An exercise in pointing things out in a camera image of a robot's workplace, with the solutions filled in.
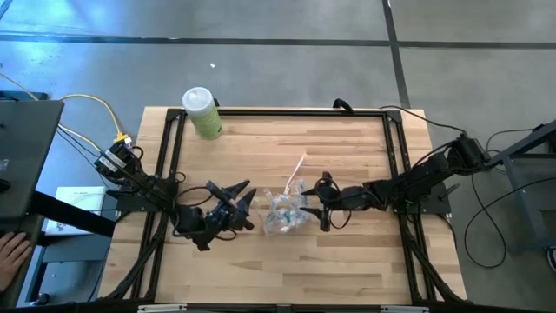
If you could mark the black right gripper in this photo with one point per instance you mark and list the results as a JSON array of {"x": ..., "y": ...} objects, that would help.
[{"x": 347, "y": 197}]

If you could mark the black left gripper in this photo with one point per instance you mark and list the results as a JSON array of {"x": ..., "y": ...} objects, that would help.
[{"x": 221, "y": 219}]

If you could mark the clear plastic bag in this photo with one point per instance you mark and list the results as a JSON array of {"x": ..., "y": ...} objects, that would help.
[{"x": 282, "y": 208}]

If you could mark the orange toothbrush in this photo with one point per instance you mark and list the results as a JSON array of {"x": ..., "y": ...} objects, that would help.
[{"x": 295, "y": 171}]

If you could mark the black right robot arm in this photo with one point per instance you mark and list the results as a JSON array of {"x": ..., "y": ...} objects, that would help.
[{"x": 425, "y": 174}]

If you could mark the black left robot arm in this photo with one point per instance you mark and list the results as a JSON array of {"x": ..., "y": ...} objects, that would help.
[{"x": 147, "y": 187}]

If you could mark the green disinfecting wipes canister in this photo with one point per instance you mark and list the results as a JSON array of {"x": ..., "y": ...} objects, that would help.
[{"x": 204, "y": 117}]

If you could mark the white booklet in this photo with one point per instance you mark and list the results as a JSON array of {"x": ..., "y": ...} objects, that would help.
[{"x": 82, "y": 197}]

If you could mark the black desk support beam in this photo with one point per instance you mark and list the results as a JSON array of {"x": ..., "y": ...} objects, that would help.
[{"x": 74, "y": 215}]

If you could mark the blue-grey metal cart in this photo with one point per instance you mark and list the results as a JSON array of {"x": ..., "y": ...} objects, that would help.
[{"x": 527, "y": 195}]

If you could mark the dark grey desk top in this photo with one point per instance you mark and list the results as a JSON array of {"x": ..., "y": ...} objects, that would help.
[{"x": 26, "y": 152}]

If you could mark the black caster wheel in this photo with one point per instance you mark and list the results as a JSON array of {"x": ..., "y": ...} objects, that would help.
[{"x": 42, "y": 299}]

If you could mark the person's hand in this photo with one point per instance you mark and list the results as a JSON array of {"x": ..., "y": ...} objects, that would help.
[{"x": 13, "y": 258}]

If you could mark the black aluminium table frame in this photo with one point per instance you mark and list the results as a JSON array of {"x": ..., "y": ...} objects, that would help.
[{"x": 282, "y": 112}]

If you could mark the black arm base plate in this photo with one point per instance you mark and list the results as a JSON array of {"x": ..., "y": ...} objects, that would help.
[
  {"x": 436, "y": 206},
  {"x": 126, "y": 204}
]

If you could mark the white bracket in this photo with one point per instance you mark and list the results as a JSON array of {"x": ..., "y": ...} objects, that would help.
[
  {"x": 404, "y": 309},
  {"x": 160, "y": 308}
]

